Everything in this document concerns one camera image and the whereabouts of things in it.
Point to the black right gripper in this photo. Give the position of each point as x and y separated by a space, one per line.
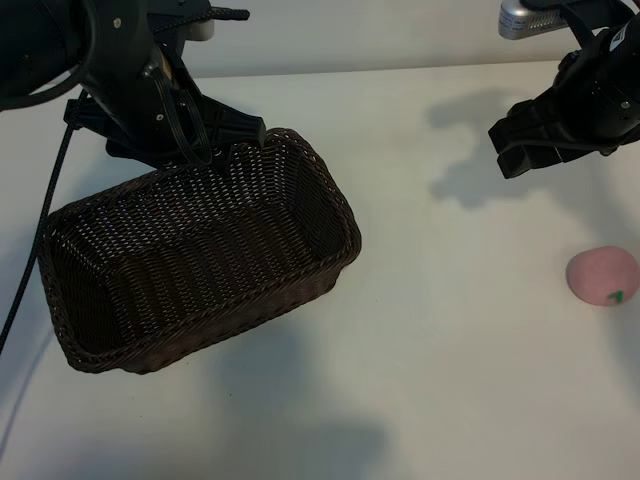
585 110

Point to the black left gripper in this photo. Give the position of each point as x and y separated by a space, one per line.
125 75

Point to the dark brown wicker basket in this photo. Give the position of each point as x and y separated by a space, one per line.
200 260

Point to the pink peach with green leaf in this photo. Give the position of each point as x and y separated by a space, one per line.
600 275

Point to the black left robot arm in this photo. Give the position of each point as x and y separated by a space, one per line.
35 45

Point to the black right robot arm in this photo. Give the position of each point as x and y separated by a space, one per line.
620 55

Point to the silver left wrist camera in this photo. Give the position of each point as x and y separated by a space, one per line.
205 31

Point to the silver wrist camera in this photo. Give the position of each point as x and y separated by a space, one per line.
525 20
205 31

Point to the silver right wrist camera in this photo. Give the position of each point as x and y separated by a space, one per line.
525 20

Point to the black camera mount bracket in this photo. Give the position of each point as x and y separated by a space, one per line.
580 20

